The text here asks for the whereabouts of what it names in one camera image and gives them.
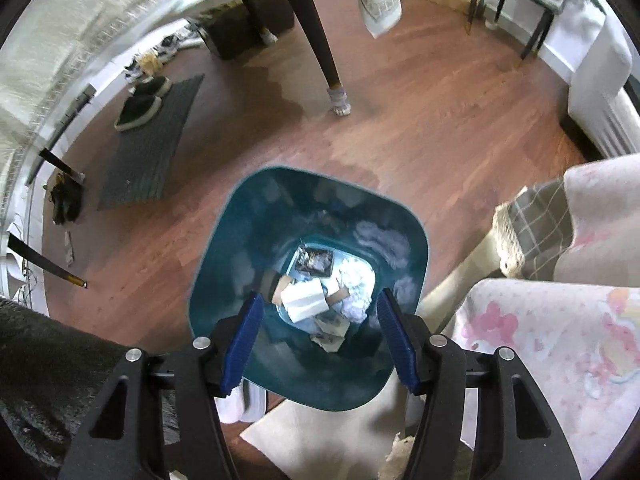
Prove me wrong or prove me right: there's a dark ottoman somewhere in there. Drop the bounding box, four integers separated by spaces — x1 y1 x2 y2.
199 0 296 62

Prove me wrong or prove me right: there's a large paper ball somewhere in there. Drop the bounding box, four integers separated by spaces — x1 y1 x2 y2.
335 264 375 324

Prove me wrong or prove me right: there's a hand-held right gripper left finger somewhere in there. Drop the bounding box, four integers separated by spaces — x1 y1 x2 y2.
57 294 266 480

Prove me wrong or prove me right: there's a dark green slipper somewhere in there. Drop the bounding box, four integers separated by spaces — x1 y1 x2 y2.
128 76 173 99

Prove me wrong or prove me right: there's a pink printed tablecloth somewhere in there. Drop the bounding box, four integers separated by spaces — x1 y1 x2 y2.
452 152 640 480

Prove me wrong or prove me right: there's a black chair leg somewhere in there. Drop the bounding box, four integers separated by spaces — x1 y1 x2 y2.
7 233 89 290
37 147 86 184

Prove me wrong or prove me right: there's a dark table leg with sock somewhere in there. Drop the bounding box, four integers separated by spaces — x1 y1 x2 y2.
233 0 279 45
276 0 354 117

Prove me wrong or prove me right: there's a grey floor mat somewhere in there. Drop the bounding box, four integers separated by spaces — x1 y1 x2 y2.
96 74 206 212

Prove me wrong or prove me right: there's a beige floor sheet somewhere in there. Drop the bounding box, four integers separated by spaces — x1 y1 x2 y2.
240 399 407 480

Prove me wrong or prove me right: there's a black foil tray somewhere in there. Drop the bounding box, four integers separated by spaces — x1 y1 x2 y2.
292 244 335 280

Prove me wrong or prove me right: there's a black bag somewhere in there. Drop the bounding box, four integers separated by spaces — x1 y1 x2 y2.
46 172 86 226

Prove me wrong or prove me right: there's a teal trash bin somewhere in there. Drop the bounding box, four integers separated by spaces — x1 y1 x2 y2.
187 166 431 414

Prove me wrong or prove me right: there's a dark fuzzy cloth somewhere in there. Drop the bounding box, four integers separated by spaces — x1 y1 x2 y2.
0 297 182 467

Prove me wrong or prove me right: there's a white foam block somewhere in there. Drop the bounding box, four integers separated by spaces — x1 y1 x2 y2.
281 279 329 324

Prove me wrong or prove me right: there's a pile of shoes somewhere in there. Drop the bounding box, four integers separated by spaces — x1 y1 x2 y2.
123 29 202 82

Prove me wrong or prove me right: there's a grey plaid cloth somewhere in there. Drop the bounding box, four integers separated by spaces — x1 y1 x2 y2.
492 180 577 281

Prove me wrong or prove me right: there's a pair of dark slippers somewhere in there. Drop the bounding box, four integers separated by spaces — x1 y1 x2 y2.
114 94 164 132

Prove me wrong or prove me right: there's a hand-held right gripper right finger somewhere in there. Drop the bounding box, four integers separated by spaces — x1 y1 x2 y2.
375 288 583 480

